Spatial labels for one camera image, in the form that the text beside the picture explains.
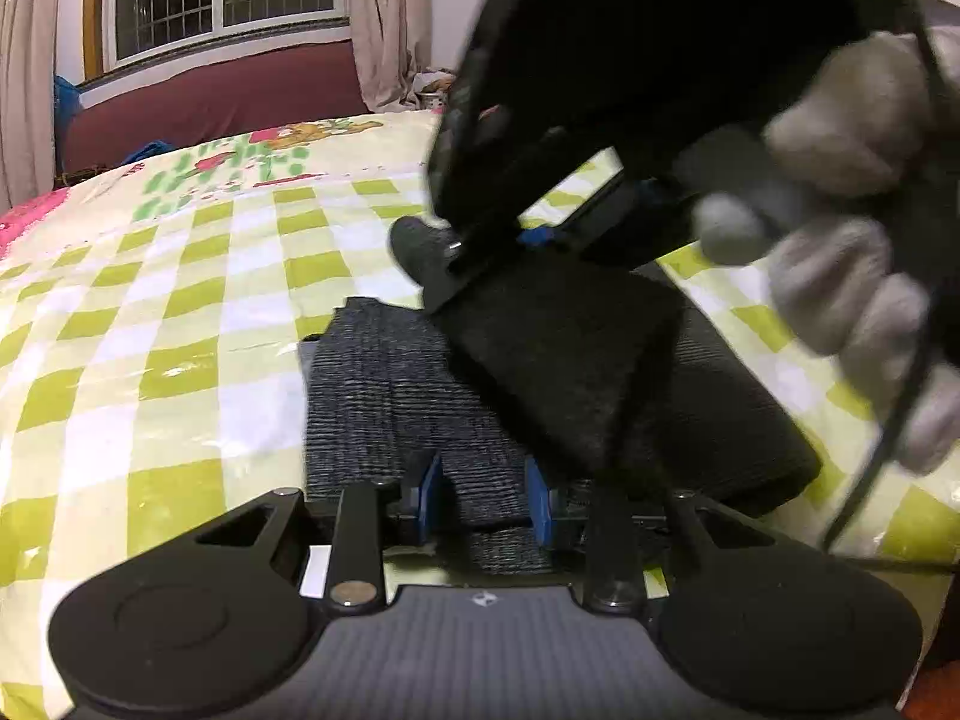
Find green checkered bed sheet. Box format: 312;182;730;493
0;109;960;713

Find dark grey pants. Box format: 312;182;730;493
298;214;823;575

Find beige curtain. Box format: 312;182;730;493
0;0;67;212
347;0;434;115

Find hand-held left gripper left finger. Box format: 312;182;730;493
193;454;445;614

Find person's right hand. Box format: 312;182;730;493
691;24;960;475

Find black cable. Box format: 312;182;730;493
821;0;960;572

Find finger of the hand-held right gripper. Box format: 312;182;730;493
422;156;628;314
523;178;700;269

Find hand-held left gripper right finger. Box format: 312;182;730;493
523;456;782;614

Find small blue cloth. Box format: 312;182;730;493
121;138;179;167

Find blue bag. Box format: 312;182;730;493
52;73;85;122

